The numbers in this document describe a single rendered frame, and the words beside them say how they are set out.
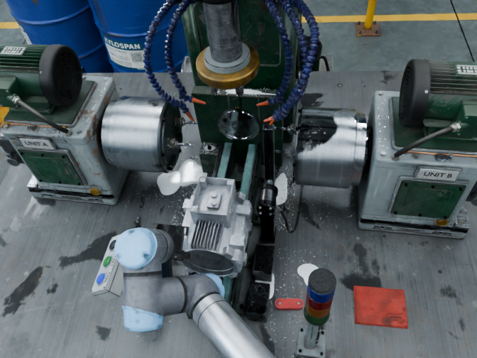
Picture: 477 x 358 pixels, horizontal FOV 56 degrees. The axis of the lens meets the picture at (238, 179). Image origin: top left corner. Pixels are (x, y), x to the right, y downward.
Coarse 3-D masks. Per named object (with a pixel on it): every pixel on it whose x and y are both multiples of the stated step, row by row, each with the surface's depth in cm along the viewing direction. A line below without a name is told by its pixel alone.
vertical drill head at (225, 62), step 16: (208, 16) 112; (224, 16) 110; (208, 32) 116; (224, 32) 114; (240, 32) 117; (208, 48) 126; (224, 48) 118; (240, 48) 120; (208, 64) 122; (224, 64) 121; (240, 64) 121; (256, 64) 124; (208, 80) 122; (224, 80) 121; (240, 80) 121; (240, 96) 128
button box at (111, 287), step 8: (112, 240) 125; (104, 256) 123; (112, 256) 120; (112, 264) 117; (120, 264) 118; (104, 272) 118; (112, 272) 116; (120, 272) 118; (96, 280) 119; (104, 280) 115; (112, 280) 115; (120, 280) 117; (96, 288) 116; (104, 288) 113; (112, 288) 114; (120, 288) 116; (104, 296) 117; (112, 296) 116; (120, 296) 115
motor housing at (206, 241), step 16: (192, 224) 124; (208, 224) 119; (240, 224) 124; (192, 240) 118; (208, 240) 116; (224, 240) 119; (192, 256) 129; (208, 256) 132; (224, 256) 131; (240, 256) 120; (208, 272) 129; (224, 272) 128; (240, 272) 124
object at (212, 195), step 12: (204, 180) 124; (216, 180) 125; (228, 180) 123; (204, 192) 125; (216, 192) 123; (228, 192) 125; (192, 204) 119; (204, 204) 123; (216, 204) 120; (228, 204) 119; (192, 216) 120; (204, 216) 119; (216, 216) 118; (228, 216) 119; (228, 228) 122
